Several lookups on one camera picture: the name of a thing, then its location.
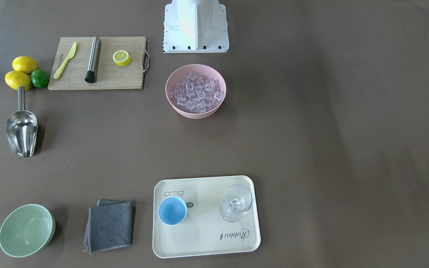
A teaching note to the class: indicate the pink bowl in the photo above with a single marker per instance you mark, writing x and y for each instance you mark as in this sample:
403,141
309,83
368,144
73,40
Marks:
196,68

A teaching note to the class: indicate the steel ice scoop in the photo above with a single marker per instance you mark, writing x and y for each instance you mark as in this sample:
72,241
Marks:
21,128

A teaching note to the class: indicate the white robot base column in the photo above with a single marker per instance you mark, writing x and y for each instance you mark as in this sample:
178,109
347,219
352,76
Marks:
195,26

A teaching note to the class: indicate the clear ice cubes pile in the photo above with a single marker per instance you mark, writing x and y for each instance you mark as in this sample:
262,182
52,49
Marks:
196,93

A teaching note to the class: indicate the light blue cup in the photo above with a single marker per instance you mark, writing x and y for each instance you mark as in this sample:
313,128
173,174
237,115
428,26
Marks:
172,211

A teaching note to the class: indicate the clear wine glass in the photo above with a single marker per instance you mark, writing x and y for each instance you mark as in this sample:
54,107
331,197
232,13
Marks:
236,202

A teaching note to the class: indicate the cream serving tray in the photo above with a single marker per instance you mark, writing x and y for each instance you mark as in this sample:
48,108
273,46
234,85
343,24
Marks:
203,231

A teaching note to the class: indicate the wooden cutting board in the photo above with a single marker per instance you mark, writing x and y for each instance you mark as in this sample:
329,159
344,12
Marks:
109,74

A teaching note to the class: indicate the half lemon slice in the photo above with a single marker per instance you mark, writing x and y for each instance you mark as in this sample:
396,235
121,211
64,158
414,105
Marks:
121,58

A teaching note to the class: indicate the yellow plastic knife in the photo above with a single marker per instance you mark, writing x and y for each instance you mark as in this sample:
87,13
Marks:
69,56

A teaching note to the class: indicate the green lime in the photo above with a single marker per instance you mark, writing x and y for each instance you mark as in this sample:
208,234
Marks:
39,78

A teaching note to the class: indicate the yellow lemon upper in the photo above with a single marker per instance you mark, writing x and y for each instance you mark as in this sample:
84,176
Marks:
25,64

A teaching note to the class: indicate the yellow lemon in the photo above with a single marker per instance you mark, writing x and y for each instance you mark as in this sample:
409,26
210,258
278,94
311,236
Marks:
14,79
25,64

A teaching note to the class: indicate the yellow lemon lower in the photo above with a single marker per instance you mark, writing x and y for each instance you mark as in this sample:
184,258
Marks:
14,79

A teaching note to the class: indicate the green bowl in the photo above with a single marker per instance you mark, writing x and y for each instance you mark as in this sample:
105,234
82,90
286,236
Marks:
26,230

